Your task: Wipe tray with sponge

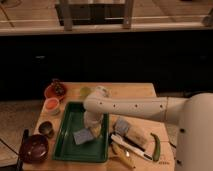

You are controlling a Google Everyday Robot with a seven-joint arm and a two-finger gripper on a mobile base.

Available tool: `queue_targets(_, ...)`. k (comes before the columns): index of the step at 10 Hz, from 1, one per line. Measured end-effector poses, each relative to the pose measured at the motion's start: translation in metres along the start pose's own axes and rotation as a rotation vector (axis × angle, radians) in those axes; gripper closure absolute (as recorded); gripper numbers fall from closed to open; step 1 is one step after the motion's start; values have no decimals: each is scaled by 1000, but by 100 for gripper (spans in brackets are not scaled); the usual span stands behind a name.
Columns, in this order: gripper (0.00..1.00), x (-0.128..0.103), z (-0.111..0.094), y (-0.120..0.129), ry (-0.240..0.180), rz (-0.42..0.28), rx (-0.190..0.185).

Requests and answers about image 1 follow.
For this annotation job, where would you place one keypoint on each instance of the dark red bowl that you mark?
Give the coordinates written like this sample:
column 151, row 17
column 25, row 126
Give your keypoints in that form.
column 34, row 149

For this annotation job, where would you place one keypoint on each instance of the wooden chair frame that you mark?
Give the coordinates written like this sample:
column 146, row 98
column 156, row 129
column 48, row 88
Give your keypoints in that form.
column 94, row 12

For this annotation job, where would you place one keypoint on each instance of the grey blue cloth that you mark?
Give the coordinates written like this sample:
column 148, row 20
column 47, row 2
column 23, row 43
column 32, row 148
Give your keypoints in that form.
column 121, row 126

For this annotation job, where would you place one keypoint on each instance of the yellow banana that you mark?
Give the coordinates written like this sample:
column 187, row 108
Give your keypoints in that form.
column 121, row 154

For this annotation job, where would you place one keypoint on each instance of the green plastic tray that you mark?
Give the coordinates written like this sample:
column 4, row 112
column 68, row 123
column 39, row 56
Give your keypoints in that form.
column 65, row 148

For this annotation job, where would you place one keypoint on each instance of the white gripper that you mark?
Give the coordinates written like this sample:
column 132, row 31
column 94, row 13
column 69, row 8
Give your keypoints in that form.
column 93, row 122

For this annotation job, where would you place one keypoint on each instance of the green cup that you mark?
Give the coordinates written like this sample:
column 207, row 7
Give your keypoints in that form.
column 84, row 92

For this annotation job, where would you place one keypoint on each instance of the small metal cup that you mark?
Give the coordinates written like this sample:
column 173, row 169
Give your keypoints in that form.
column 46, row 129

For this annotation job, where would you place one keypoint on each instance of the beige sponge block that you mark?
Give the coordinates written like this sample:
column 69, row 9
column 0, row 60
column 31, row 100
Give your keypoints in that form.
column 138, row 137

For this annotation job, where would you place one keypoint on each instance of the white cup orange contents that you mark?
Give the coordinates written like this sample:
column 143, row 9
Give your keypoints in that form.
column 52, row 106

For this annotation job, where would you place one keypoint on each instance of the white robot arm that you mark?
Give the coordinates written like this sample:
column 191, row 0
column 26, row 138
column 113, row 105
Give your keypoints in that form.
column 194, row 116

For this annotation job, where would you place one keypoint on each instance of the green chili pepper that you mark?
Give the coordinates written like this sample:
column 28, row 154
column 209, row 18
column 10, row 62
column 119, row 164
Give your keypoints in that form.
column 157, row 148

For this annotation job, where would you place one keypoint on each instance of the red bowl with pinecone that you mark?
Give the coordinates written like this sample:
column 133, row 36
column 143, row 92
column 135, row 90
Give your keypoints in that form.
column 55, row 89

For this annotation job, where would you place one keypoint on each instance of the blue sponge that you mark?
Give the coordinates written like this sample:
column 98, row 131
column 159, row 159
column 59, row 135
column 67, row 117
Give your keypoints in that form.
column 82, row 136

